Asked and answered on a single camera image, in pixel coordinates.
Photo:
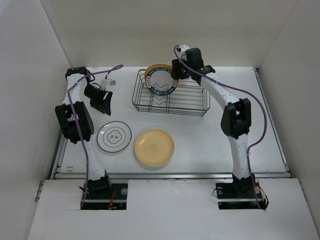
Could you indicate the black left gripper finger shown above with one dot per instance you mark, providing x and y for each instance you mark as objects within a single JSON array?
[
  {"x": 105, "y": 103},
  {"x": 96, "y": 105}
]

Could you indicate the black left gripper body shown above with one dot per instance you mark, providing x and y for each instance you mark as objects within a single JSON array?
[{"x": 96, "y": 95}]

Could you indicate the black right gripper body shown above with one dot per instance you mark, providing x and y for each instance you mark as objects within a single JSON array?
[{"x": 188, "y": 67}]

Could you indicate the white plate dark patterned rim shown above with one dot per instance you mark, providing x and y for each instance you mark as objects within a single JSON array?
[{"x": 161, "y": 87}]

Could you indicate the white plate green rim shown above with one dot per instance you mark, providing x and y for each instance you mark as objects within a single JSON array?
[{"x": 114, "y": 136}]

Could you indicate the grey wire dish rack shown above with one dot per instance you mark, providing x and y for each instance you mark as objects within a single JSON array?
[{"x": 188, "y": 99}]

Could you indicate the yellow shallow plate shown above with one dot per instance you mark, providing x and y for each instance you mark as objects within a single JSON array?
[{"x": 154, "y": 147}]

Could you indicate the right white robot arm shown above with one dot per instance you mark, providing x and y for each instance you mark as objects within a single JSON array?
[{"x": 236, "y": 119}]

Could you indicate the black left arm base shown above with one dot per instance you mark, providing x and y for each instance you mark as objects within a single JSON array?
[{"x": 113, "y": 199}]

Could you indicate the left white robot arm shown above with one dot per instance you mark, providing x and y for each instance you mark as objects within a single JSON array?
[{"x": 77, "y": 125}]

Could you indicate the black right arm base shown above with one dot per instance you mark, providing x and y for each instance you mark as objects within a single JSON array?
[{"x": 229, "y": 199}]

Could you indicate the yellow rear plate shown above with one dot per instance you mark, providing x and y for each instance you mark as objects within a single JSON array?
[{"x": 159, "y": 70}]

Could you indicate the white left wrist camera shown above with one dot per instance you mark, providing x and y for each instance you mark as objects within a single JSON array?
[{"x": 106, "y": 83}]

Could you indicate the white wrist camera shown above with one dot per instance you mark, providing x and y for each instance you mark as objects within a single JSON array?
[
  {"x": 106, "y": 83},
  {"x": 181, "y": 51}
]

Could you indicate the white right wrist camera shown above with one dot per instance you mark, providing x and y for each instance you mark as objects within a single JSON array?
[{"x": 181, "y": 51}]

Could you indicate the aluminium table edge rail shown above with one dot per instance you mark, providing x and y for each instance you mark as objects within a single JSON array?
[{"x": 201, "y": 148}]

